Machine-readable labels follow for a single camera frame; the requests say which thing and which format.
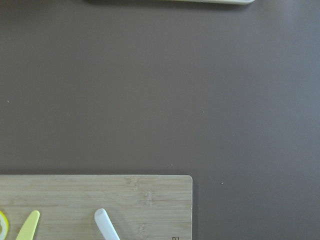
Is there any yellow plastic knife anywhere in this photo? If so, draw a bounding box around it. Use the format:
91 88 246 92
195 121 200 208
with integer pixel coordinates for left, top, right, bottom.
16 210 40 240

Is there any lemon slice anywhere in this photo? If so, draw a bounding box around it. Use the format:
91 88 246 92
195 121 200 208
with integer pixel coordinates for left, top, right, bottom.
0 211 9 240

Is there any wooden cutting board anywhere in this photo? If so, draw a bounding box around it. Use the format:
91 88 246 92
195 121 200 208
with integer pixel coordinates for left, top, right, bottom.
0 174 193 240

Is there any cream serving tray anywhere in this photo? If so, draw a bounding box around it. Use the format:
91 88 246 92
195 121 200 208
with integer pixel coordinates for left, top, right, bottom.
174 0 255 5

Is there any white ceramic spoon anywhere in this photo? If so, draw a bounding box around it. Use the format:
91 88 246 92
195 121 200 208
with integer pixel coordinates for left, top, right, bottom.
94 208 120 240

